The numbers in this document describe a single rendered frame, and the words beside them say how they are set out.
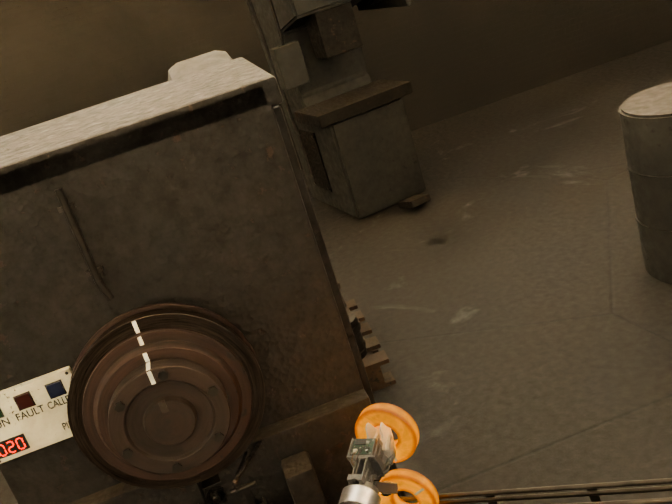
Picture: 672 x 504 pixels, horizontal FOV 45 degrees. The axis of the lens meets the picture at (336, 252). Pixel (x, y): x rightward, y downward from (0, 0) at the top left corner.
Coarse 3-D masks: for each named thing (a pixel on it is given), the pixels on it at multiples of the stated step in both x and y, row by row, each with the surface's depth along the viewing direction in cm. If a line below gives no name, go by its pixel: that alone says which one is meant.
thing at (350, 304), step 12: (348, 300) 458; (348, 312) 397; (360, 312) 439; (360, 324) 426; (360, 336) 391; (360, 348) 391; (372, 348) 401; (372, 360) 387; (384, 360) 384; (372, 372) 386; (372, 384) 388; (384, 384) 389
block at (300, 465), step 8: (296, 456) 216; (304, 456) 215; (288, 464) 214; (296, 464) 212; (304, 464) 211; (312, 464) 212; (288, 472) 210; (296, 472) 209; (304, 472) 209; (312, 472) 209; (288, 480) 209; (296, 480) 209; (304, 480) 209; (312, 480) 210; (296, 488) 210; (304, 488) 210; (312, 488) 211; (320, 488) 212; (296, 496) 210; (304, 496) 211; (312, 496) 211; (320, 496) 212
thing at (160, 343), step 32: (128, 352) 187; (160, 352) 187; (192, 352) 189; (224, 352) 193; (96, 384) 188; (224, 384) 193; (96, 416) 189; (96, 448) 193; (224, 448) 200; (160, 480) 199
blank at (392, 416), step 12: (372, 408) 194; (384, 408) 192; (396, 408) 193; (360, 420) 195; (372, 420) 194; (384, 420) 193; (396, 420) 191; (408, 420) 191; (360, 432) 197; (396, 432) 193; (408, 432) 192; (396, 444) 195; (408, 444) 193; (396, 456) 196; (408, 456) 195
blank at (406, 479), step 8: (392, 472) 201; (400, 472) 199; (408, 472) 199; (416, 472) 199; (392, 480) 199; (400, 480) 198; (408, 480) 197; (416, 480) 197; (424, 480) 198; (400, 488) 200; (408, 488) 199; (416, 488) 198; (424, 488) 197; (432, 488) 198; (384, 496) 203; (392, 496) 202; (416, 496) 199; (424, 496) 198; (432, 496) 197
